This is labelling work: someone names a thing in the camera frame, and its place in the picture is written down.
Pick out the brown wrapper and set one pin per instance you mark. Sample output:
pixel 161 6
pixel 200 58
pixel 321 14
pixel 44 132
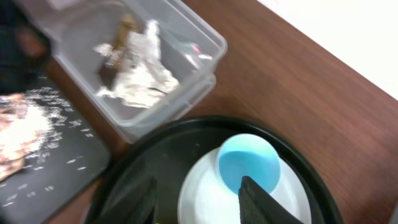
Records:
pixel 119 46

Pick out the blue cup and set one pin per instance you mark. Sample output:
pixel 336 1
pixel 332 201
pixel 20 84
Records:
pixel 248 155

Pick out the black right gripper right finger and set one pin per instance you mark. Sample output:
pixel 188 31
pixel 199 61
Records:
pixel 256 206

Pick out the food scraps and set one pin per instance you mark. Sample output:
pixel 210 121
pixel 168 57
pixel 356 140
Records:
pixel 25 127

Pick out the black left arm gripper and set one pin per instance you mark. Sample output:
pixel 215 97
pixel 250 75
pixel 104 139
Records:
pixel 25 50

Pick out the black round tray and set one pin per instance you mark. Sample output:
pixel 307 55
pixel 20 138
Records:
pixel 168 153

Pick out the white round plate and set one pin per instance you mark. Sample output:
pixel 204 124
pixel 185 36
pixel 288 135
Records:
pixel 204 198

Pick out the clear plastic waste bin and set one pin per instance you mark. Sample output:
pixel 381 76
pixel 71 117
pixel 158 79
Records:
pixel 190 49

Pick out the white paper napkin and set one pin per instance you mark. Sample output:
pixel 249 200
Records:
pixel 142 80

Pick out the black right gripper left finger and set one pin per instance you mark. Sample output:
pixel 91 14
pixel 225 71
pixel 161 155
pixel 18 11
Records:
pixel 139 206

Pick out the black rectangular tray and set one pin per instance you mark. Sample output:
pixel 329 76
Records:
pixel 71 158

